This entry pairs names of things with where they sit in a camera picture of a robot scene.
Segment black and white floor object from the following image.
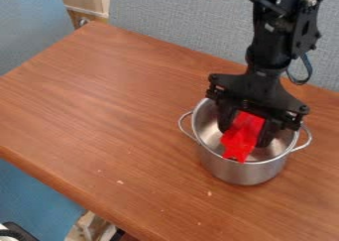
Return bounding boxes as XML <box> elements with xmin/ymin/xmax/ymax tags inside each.
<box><xmin>0</xmin><ymin>222</ymin><xmax>39</xmax><ymax>241</ymax></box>

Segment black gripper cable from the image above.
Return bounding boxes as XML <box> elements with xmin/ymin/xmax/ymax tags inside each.
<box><xmin>284</xmin><ymin>52</ymin><xmax>315</xmax><ymax>86</ymax></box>

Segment red plastic block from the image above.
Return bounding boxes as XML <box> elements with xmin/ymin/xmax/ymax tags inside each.
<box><xmin>220</xmin><ymin>112</ymin><xmax>264</xmax><ymax>164</ymax></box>

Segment beige wooden shelf unit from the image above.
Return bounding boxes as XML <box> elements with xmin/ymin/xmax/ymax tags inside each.
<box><xmin>63</xmin><ymin>0</ymin><xmax>109</xmax><ymax>29</ymax></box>

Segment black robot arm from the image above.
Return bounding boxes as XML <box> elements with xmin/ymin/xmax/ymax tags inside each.
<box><xmin>207</xmin><ymin>0</ymin><xmax>323</xmax><ymax>148</ymax></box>

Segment stainless steel pot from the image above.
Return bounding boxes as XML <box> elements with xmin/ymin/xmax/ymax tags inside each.
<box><xmin>177</xmin><ymin>98</ymin><xmax>312</xmax><ymax>185</ymax></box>

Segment wooden table leg frame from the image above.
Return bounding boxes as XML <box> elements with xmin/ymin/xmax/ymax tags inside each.
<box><xmin>65</xmin><ymin>211</ymin><xmax>116</xmax><ymax>241</ymax></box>

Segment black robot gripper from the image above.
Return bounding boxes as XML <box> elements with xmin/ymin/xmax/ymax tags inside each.
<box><xmin>205</xmin><ymin>65</ymin><xmax>310</xmax><ymax>148</ymax></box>

